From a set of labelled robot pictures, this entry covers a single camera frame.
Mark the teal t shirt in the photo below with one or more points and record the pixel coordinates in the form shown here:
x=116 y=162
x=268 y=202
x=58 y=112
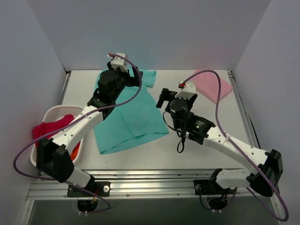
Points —
x=132 y=124

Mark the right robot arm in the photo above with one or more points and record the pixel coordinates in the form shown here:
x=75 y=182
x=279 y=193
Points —
x=262 y=169

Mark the folded pink t shirt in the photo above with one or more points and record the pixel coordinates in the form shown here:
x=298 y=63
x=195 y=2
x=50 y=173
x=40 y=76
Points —
x=207 y=84

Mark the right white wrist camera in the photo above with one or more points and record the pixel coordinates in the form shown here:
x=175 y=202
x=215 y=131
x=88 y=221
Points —
x=188 y=89

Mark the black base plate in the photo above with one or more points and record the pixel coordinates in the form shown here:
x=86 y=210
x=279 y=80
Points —
x=101 y=188
x=206 y=187

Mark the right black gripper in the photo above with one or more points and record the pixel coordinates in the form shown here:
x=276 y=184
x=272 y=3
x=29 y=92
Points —
x=169 y=96

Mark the white plastic laundry basket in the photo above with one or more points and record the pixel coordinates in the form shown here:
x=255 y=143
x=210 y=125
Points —
x=58 y=112

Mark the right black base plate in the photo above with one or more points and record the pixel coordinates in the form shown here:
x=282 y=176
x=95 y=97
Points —
x=206 y=187

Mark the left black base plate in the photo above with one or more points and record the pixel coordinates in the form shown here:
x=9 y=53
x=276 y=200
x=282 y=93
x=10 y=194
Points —
x=101 y=188

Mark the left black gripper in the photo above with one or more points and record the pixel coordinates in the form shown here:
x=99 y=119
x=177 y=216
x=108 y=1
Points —
x=131 y=78

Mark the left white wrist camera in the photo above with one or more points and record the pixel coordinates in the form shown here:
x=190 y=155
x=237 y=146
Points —
x=117 y=62

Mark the orange t shirt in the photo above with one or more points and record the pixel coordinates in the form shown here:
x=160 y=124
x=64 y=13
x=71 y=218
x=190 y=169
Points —
x=73 y=153

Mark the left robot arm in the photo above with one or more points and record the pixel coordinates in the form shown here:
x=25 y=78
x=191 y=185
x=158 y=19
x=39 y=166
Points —
x=53 y=154

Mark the aluminium rail frame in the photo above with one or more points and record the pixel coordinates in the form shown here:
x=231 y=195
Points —
x=154 y=169

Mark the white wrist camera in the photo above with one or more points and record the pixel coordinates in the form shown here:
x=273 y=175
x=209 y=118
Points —
x=117 y=62
x=188 y=89

